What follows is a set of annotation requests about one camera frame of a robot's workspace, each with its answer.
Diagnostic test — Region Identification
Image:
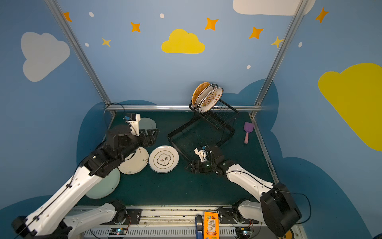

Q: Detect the white plate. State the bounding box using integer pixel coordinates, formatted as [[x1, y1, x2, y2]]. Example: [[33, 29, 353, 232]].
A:
[[149, 145, 179, 174]]

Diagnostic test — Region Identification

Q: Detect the black wire dish rack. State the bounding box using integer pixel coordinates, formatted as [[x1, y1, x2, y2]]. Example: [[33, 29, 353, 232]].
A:
[[168, 100, 239, 162]]

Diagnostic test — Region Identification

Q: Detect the sunburst plate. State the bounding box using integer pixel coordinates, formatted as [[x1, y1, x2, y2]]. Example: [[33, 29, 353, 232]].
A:
[[198, 87, 224, 113], [196, 84, 219, 111]]

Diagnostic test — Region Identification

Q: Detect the woven bamboo plate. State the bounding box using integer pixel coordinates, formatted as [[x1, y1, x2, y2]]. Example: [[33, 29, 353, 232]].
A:
[[192, 82, 210, 105]]

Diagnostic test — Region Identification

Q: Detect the green-rimmed Hao Wei plate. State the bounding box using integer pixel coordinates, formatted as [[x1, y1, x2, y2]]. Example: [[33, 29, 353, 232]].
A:
[[194, 84, 218, 109]]

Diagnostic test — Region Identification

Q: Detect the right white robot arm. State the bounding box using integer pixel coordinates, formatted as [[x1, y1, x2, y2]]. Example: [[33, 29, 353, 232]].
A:
[[189, 146, 302, 237]]

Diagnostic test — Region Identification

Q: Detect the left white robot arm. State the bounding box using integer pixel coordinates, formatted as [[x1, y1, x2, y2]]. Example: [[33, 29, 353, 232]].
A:
[[12, 122, 159, 239]]

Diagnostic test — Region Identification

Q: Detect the grey-green plain plate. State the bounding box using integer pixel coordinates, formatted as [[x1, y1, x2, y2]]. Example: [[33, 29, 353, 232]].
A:
[[139, 118, 157, 130]]

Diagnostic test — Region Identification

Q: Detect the cream floral plate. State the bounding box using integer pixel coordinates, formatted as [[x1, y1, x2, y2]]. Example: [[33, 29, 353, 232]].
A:
[[118, 147, 149, 175]]

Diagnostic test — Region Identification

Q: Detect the mint green leaf plate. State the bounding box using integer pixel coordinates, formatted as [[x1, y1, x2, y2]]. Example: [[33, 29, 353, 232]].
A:
[[85, 168, 120, 199]]

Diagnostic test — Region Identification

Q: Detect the orange box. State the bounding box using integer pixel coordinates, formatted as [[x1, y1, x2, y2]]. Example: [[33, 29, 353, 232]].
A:
[[204, 212, 219, 239]]

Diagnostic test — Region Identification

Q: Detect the small green circuit board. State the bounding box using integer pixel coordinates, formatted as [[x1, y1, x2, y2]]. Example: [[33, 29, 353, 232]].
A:
[[109, 228, 128, 236]]

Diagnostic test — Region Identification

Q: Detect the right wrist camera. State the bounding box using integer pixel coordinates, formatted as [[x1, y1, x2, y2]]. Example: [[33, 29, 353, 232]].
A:
[[194, 146, 208, 162]]

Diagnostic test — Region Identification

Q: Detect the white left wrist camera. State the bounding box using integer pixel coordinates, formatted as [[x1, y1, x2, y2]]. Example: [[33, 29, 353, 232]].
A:
[[123, 113, 141, 136]]

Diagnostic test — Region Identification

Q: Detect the aluminium frame rail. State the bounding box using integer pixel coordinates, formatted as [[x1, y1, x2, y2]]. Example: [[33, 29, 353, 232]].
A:
[[106, 104, 262, 112]]

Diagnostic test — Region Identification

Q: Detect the blue tool handle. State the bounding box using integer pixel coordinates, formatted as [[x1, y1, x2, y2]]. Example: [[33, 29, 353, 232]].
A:
[[195, 215, 204, 239]]

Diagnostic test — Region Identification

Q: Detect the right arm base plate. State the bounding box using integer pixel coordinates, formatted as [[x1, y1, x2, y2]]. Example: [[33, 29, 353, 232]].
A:
[[217, 207, 238, 224]]

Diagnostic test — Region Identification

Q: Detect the purple scoop, pink handle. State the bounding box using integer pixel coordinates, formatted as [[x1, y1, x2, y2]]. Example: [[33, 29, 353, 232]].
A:
[[244, 122, 254, 144]]

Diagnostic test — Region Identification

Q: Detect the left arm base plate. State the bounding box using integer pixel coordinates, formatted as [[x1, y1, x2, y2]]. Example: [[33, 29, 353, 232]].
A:
[[118, 208, 142, 225]]

